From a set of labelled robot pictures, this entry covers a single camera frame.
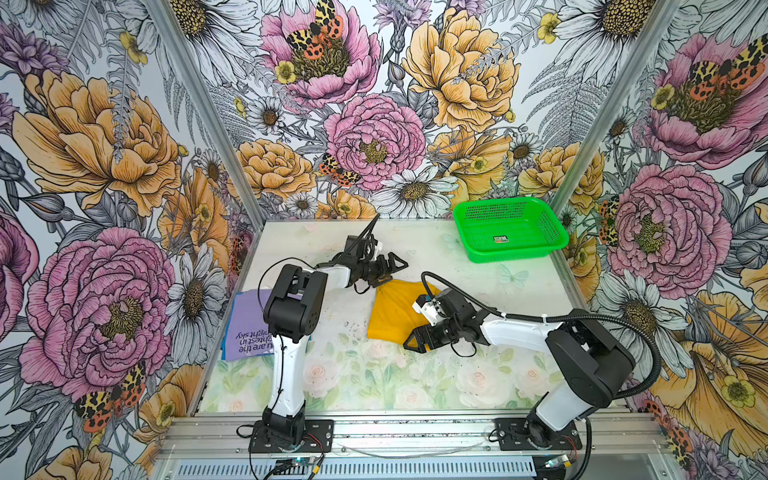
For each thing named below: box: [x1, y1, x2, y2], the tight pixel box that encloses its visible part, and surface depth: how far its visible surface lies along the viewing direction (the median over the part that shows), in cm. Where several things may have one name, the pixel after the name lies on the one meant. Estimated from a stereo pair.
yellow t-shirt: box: [367, 279, 442, 345], surface depth 96 cm
